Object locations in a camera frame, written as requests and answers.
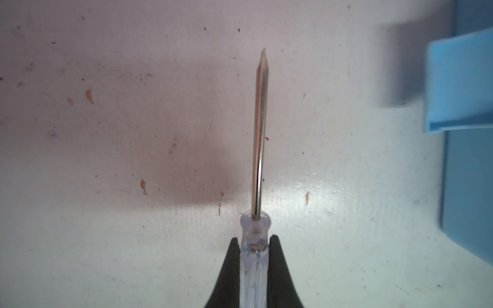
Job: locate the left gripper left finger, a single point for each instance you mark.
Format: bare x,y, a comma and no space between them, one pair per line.
226,292

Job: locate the small silver screwdriver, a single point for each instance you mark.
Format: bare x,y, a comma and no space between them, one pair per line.
255,224

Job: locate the blue plastic tool box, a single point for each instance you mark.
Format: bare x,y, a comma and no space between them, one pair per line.
458,103

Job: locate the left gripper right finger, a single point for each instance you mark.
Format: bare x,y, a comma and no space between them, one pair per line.
281,292

